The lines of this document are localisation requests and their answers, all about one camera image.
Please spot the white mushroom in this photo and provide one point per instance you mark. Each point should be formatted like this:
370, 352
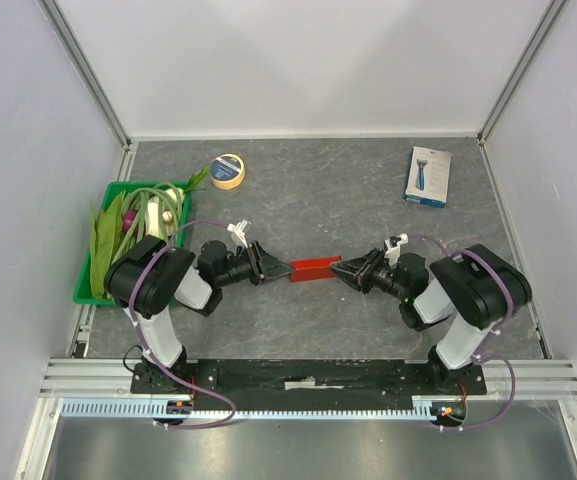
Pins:
168, 217

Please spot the green plastic tray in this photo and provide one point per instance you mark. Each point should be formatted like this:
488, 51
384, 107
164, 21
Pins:
82, 292

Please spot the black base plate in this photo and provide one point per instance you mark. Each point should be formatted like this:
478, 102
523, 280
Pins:
323, 385

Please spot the red paper box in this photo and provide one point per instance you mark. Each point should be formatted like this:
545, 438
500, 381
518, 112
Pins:
312, 269

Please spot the razor package box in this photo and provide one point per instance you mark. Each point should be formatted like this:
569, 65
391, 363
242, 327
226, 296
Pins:
428, 177

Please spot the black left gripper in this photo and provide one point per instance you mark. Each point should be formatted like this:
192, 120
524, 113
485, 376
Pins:
263, 264

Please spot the purple onion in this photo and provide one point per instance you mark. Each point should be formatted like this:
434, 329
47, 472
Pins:
128, 219

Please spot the green long beans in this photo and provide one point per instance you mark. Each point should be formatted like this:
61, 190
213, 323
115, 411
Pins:
175, 197

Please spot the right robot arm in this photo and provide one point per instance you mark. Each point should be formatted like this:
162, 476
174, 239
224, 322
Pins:
476, 289

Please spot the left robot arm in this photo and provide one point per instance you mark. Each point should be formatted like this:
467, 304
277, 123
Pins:
150, 276

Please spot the bok choy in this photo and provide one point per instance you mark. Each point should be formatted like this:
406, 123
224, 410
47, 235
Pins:
155, 226

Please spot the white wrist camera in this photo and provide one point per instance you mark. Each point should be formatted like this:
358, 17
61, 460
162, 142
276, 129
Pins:
392, 248
238, 233

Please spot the green leafy vegetables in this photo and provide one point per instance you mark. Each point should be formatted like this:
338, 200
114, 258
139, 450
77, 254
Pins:
105, 237

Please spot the masking tape roll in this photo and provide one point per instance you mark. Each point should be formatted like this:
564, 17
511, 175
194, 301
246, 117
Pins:
227, 171

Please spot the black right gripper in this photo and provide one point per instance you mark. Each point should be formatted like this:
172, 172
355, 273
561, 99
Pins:
365, 273

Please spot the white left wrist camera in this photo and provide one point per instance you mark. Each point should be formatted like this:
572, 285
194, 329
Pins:
238, 233

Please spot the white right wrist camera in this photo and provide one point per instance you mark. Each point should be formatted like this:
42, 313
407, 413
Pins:
392, 248

